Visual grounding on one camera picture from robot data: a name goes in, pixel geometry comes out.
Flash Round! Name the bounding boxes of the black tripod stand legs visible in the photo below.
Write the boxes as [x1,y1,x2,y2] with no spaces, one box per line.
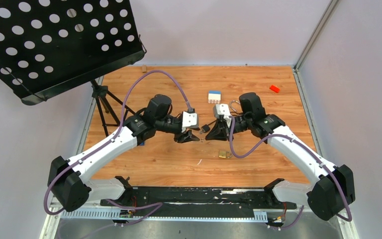
[91,80,136,136]

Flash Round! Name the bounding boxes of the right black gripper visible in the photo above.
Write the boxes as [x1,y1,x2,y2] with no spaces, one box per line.
[205,114,252,142]

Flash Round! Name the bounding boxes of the red small block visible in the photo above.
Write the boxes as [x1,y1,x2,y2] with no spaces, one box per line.
[269,85,281,93]

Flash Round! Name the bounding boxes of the black perforated music stand desk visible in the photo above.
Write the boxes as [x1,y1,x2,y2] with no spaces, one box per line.
[0,0,146,106]

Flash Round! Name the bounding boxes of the black cable with plug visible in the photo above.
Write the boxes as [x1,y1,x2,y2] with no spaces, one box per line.
[199,120,219,134]

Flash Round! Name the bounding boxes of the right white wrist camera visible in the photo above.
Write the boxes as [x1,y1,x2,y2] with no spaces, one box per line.
[213,104,231,120]

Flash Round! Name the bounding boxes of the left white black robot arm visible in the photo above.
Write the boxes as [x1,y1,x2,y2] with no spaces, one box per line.
[45,95,199,212]

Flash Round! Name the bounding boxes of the aluminium frame rails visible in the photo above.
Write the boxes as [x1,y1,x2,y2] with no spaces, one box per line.
[39,84,360,239]

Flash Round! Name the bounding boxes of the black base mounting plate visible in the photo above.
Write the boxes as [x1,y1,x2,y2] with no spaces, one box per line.
[114,187,297,218]

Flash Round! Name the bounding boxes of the white blue toy block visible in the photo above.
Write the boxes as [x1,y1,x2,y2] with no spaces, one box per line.
[207,90,221,104]

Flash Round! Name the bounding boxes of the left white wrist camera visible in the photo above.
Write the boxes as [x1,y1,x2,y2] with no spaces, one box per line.
[182,112,199,132]

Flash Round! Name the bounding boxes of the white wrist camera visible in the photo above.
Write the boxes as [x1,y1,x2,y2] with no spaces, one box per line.
[213,104,231,120]
[182,112,199,132]

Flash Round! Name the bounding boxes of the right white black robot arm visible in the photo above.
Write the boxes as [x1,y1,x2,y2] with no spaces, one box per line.
[205,92,356,222]

